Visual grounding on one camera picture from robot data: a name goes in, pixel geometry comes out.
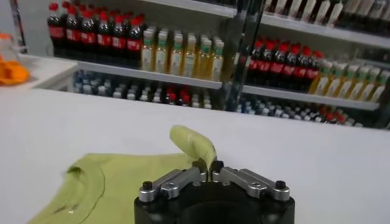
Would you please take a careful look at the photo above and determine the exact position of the orange and white box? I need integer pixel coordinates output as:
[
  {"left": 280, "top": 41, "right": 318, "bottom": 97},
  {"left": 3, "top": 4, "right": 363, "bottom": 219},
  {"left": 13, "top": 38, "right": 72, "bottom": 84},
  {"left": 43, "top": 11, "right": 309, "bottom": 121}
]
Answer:
[{"left": 0, "top": 32, "right": 18, "bottom": 61}]

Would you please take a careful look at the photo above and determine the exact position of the drinks display cabinet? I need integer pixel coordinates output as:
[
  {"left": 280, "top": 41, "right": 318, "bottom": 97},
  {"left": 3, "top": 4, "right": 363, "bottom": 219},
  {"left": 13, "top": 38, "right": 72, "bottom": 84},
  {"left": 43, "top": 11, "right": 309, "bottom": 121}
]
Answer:
[
  {"left": 234, "top": 0, "right": 390, "bottom": 130},
  {"left": 45, "top": 0, "right": 254, "bottom": 112}
]

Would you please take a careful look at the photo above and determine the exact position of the crumpled orange cloth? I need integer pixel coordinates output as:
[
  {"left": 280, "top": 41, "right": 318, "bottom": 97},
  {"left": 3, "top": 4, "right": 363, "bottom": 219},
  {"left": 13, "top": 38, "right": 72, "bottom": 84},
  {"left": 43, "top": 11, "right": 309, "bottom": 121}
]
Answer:
[{"left": 0, "top": 56, "right": 31, "bottom": 86}]

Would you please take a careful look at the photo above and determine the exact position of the white metal shelf board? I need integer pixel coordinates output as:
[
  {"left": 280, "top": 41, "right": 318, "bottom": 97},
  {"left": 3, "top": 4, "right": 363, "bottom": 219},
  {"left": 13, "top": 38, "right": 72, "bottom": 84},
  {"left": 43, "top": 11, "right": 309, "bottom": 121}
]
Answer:
[
  {"left": 136, "top": 0, "right": 241, "bottom": 18},
  {"left": 242, "top": 84, "right": 381, "bottom": 111},
  {"left": 261, "top": 12, "right": 390, "bottom": 50},
  {"left": 76, "top": 59, "right": 224, "bottom": 91}
]

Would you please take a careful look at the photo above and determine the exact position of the cola bottle red cap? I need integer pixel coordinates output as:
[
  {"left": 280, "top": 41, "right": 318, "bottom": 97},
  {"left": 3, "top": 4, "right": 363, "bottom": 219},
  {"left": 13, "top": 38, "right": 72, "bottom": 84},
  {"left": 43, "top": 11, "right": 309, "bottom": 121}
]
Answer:
[
  {"left": 79, "top": 9, "right": 97, "bottom": 58},
  {"left": 47, "top": 2, "right": 65, "bottom": 55},
  {"left": 321, "top": 106, "right": 336, "bottom": 123},
  {"left": 306, "top": 50, "right": 325, "bottom": 92},
  {"left": 96, "top": 11, "right": 112, "bottom": 60},
  {"left": 294, "top": 46, "right": 313, "bottom": 91},
  {"left": 126, "top": 18, "right": 143, "bottom": 65},
  {"left": 260, "top": 41, "right": 277, "bottom": 86},
  {"left": 248, "top": 40, "right": 264, "bottom": 85},
  {"left": 65, "top": 5, "right": 80, "bottom": 57},
  {"left": 334, "top": 109, "right": 348, "bottom": 125},
  {"left": 283, "top": 44, "right": 301, "bottom": 89},
  {"left": 166, "top": 86, "right": 178, "bottom": 105},
  {"left": 179, "top": 88, "right": 193, "bottom": 107},
  {"left": 271, "top": 42, "right": 290, "bottom": 88},
  {"left": 111, "top": 14, "right": 127, "bottom": 61}
]

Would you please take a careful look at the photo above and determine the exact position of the yellow juice bottle green label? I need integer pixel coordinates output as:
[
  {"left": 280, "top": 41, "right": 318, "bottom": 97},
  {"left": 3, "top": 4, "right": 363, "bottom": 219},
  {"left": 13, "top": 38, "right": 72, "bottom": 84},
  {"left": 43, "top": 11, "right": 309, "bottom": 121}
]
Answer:
[
  {"left": 210, "top": 40, "right": 225, "bottom": 82},
  {"left": 140, "top": 29, "right": 155, "bottom": 71},
  {"left": 324, "top": 62, "right": 347, "bottom": 97},
  {"left": 196, "top": 38, "right": 213, "bottom": 79},
  {"left": 338, "top": 64, "right": 360, "bottom": 99},
  {"left": 349, "top": 65, "right": 371, "bottom": 100},
  {"left": 370, "top": 69, "right": 390, "bottom": 103},
  {"left": 154, "top": 30, "right": 168, "bottom": 73},
  {"left": 182, "top": 35, "right": 197, "bottom": 77},
  {"left": 169, "top": 33, "right": 183, "bottom": 75},
  {"left": 308, "top": 60, "right": 333, "bottom": 95},
  {"left": 359, "top": 66, "right": 381, "bottom": 102}
]

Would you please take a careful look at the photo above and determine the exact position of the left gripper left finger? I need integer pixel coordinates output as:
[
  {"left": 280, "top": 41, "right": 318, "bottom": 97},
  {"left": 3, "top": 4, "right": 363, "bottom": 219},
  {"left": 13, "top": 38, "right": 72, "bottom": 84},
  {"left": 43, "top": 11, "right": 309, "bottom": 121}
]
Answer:
[{"left": 139, "top": 158, "right": 211, "bottom": 203}]

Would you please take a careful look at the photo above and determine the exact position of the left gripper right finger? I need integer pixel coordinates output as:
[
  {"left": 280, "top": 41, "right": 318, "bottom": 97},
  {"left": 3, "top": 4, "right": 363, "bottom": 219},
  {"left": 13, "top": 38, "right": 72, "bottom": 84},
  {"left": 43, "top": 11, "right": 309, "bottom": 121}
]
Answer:
[{"left": 210, "top": 159, "right": 291, "bottom": 202}]

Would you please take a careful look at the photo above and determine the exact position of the light green t-shirt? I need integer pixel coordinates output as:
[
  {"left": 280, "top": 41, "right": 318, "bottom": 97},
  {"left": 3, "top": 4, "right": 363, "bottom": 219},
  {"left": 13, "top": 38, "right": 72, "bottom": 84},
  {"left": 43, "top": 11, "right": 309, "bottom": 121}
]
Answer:
[{"left": 27, "top": 124, "right": 218, "bottom": 224}]

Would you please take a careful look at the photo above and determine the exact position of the dark bottle blue label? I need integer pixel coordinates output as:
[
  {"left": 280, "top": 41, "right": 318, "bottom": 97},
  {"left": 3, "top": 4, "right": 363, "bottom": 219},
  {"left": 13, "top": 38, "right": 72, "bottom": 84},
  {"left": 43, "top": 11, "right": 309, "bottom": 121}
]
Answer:
[{"left": 370, "top": 0, "right": 386, "bottom": 35}]

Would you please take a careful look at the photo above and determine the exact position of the dark bottle beige label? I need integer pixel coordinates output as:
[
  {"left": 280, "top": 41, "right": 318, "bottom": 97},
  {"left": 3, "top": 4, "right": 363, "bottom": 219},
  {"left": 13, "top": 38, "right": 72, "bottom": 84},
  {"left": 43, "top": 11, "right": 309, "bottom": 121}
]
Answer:
[
  {"left": 342, "top": 0, "right": 359, "bottom": 30},
  {"left": 356, "top": 0, "right": 373, "bottom": 33}
]

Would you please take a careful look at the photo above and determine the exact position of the white side table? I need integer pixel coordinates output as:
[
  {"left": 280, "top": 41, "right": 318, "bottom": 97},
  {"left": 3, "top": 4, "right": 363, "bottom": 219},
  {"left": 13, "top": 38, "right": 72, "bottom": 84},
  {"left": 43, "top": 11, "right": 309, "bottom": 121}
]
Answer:
[{"left": 0, "top": 54, "right": 79, "bottom": 92}]

